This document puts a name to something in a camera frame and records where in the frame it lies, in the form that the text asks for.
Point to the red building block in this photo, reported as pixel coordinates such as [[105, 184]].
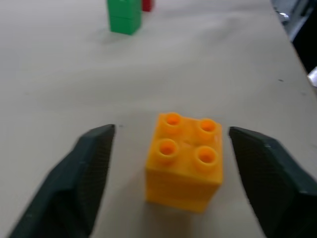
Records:
[[147, 5]]

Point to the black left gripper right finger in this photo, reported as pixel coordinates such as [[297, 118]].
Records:
[[277, 183]]

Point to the orange studded building block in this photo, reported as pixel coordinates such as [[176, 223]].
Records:
[[184, 163]]

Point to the green building block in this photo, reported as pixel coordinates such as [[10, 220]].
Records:
[[124, 16]]

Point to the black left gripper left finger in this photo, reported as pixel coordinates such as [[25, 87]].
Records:
[[67, 188]]

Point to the dark furniture beside table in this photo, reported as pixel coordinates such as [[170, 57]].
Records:
[[301, 29]]

